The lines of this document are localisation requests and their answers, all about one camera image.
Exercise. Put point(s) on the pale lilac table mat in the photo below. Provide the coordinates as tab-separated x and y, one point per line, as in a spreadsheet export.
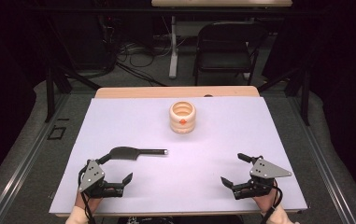
197	174

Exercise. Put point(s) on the wooden table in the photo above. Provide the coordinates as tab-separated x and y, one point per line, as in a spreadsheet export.
153	92

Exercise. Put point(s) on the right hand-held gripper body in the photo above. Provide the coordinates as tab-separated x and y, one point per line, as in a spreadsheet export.
266	170

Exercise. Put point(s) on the white background desk top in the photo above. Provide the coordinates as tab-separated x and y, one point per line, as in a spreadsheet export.
222	3

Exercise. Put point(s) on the black spatula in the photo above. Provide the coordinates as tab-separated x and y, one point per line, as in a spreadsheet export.
125	153

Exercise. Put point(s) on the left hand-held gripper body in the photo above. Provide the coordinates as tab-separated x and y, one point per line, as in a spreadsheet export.
91	179

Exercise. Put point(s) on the white desk leg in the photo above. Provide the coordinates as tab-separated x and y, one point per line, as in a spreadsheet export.
173	56

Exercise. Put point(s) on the person's left hand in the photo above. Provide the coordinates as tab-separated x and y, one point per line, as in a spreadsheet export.
83	202

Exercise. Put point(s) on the cream ribbed utensil holder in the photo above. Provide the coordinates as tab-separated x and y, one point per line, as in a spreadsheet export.
182	119

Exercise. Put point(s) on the black metal frame stand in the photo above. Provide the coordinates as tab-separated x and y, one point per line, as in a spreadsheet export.
305	96
50	93

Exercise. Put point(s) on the black folding chair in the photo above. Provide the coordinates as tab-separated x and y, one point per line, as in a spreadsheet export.
225	59

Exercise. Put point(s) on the person's right hand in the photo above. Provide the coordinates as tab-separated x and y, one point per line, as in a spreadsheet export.
267	202

